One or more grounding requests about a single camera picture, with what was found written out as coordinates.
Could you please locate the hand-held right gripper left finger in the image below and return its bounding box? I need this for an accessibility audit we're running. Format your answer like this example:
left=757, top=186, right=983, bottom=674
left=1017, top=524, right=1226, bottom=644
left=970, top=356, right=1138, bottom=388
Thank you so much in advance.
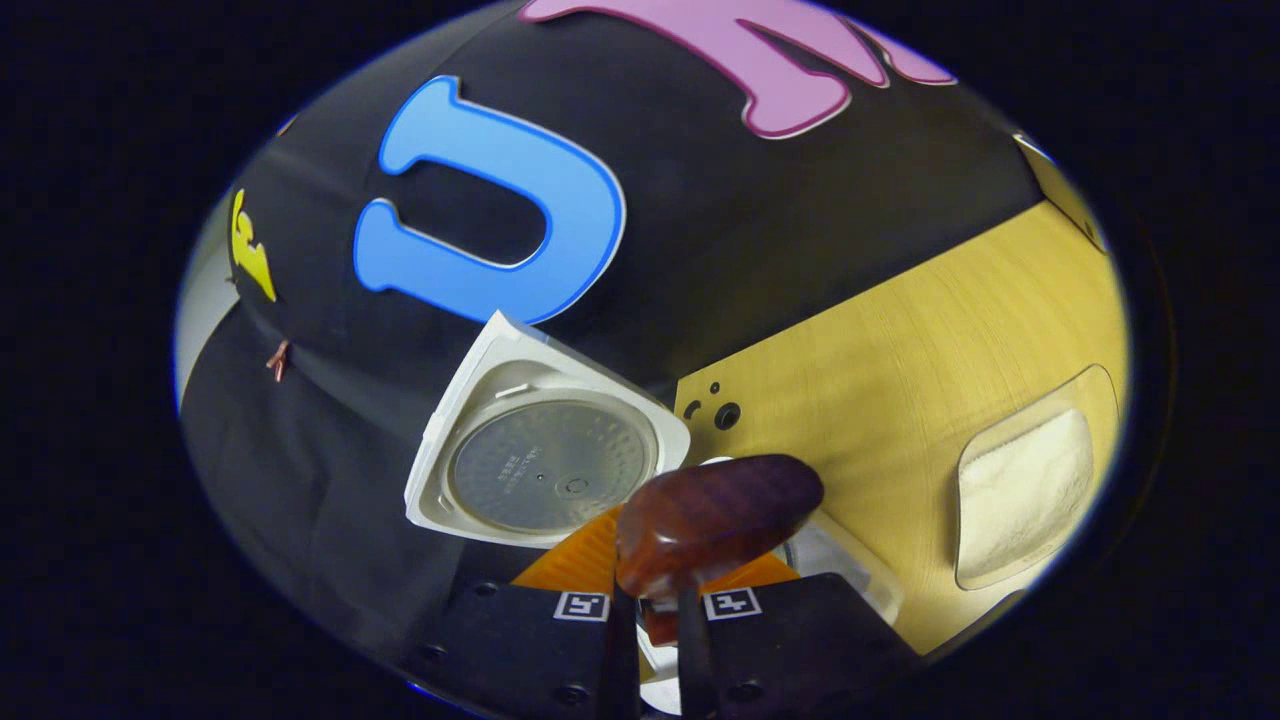
left=405, top=505, right=643, bottom=720

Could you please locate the clear plastic container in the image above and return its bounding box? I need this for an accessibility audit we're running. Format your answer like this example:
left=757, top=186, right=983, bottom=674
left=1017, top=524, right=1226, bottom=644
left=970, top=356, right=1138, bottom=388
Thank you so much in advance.
left=954, top=364, right=1119, bottom=592

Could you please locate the white rice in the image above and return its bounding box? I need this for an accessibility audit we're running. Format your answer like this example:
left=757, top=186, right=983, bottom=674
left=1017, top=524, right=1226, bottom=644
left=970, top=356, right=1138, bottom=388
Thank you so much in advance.
left=958, top=408, right=1095, bottom=573

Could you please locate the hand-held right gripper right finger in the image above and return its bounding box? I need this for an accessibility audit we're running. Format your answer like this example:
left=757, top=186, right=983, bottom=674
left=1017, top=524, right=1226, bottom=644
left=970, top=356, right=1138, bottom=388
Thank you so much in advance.
left=640, top=550, right=926, bottom=720

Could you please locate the brown wooden spoon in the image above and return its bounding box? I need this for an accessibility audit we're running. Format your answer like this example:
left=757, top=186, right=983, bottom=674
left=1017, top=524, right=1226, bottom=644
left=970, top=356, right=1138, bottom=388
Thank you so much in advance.
left=614, top=454, right=826, bottom=646

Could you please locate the white rice cooker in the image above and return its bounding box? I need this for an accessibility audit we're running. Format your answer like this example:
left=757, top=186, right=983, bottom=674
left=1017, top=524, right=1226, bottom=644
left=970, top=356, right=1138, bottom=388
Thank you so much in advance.
left=404, top=310, right=904, bottom=626

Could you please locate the black backdrop cloth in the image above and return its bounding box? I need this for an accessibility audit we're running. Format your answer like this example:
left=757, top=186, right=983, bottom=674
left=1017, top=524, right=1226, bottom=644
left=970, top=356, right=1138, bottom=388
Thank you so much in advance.
left=178, top=0, right=1051, bottom=691

